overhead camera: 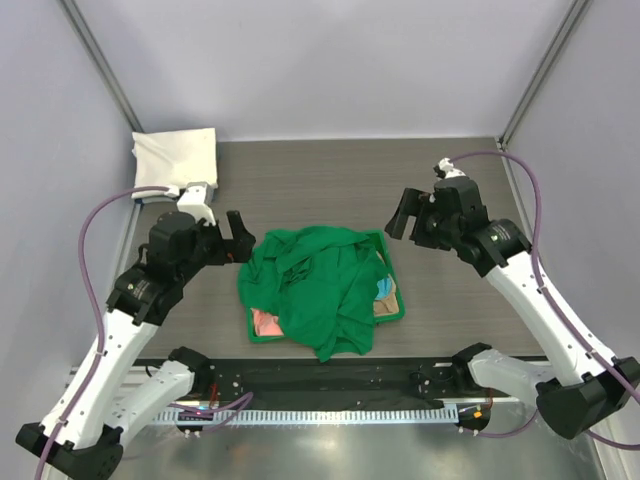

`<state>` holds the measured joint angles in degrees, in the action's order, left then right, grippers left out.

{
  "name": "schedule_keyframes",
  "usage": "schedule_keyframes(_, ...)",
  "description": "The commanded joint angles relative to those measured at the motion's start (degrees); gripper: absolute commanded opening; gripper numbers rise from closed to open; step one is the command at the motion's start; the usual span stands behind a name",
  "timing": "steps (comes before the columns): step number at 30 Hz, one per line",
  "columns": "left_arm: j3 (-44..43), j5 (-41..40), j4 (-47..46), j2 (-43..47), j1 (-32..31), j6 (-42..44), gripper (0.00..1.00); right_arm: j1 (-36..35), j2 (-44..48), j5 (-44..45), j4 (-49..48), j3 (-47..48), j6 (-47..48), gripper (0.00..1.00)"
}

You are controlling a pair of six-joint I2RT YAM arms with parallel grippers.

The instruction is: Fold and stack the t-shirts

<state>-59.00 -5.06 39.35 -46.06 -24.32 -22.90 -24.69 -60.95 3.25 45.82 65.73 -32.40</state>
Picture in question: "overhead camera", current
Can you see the aluminium frame post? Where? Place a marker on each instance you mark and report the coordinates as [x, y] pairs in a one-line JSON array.
[[559, 41], [97, 57]]

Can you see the folded white t shirt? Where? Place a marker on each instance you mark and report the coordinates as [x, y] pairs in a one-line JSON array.
[[175, 158]]

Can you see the pink t shirt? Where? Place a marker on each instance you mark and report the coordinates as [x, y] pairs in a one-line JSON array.
[[265, 324]]

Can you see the left aluminium frame post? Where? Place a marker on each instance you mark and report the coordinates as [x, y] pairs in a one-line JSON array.
[[97, 57]]

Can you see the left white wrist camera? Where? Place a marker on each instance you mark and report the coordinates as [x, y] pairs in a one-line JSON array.
[[196, 200]]

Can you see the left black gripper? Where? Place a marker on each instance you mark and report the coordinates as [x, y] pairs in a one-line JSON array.
[[237, 249]]

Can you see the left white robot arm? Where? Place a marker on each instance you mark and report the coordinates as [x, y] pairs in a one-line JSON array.
[[85, 434]]

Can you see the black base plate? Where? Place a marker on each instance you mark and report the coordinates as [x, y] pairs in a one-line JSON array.
[[339, 384]]

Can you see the green t shirt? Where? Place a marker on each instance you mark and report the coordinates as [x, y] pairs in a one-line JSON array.
[[321, 283]]

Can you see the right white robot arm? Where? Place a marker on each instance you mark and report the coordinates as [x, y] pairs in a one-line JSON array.
[[585, 382]]

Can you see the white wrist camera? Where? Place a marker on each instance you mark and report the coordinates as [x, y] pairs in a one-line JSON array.
[[445, 169], [196, 200]]

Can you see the right aluminium frame post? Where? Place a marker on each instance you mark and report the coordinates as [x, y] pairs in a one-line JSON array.
[[559, 41]]

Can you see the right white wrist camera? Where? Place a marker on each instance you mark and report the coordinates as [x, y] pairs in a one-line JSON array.
[[445, 169]]

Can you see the light blue t shirt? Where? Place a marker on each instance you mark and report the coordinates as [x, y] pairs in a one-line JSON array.
[[385, 288]]

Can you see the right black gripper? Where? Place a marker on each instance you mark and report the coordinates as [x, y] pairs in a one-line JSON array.
[[409, 207]]

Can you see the beige t shirt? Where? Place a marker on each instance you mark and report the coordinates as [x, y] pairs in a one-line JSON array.
[[388, 306]]

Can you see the white slotted cable duct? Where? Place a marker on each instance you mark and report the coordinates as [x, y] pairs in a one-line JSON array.
[[446, 415]]

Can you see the green plastic tray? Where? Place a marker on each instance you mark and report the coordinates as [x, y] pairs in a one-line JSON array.
[[377, 238]]

